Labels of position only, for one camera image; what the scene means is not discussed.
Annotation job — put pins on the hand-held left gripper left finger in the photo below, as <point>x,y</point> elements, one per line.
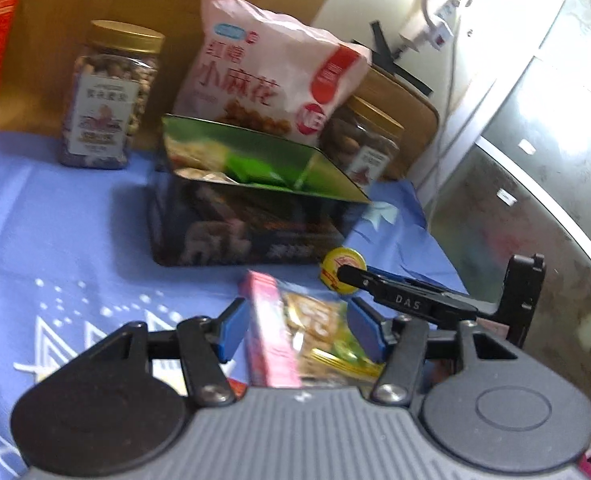
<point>231,331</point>

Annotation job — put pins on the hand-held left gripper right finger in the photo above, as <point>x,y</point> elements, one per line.
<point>367,331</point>

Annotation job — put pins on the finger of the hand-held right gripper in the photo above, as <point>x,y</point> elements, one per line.
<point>405,297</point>

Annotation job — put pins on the pink snack packet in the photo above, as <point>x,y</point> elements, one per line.
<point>270,332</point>

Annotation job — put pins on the clear yellow snack packet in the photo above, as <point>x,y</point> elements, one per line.
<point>325,332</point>

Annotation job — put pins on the round yellow snack cup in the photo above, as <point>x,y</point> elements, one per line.
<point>342,266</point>

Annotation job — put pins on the black printed box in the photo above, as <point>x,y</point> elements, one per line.
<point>245,225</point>

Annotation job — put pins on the frosted glass door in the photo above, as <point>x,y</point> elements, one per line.
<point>550,160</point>

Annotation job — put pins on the pecan jar dark label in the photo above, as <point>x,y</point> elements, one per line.
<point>368,152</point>

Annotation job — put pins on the green snack packet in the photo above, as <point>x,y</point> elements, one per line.
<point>255,172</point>

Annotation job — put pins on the blue printed bedsheet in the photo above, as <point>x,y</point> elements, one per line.
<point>65,240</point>

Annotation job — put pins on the brown padded headboard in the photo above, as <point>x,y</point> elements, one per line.
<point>410,105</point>

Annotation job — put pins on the black tape strip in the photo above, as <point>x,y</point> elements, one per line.
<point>383,50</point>

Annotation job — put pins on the nut jar white label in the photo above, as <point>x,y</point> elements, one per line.
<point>107,105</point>

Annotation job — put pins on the large pink snack bag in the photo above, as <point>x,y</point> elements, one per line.
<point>270,70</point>

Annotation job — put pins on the white power strip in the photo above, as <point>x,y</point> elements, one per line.
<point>438,25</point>

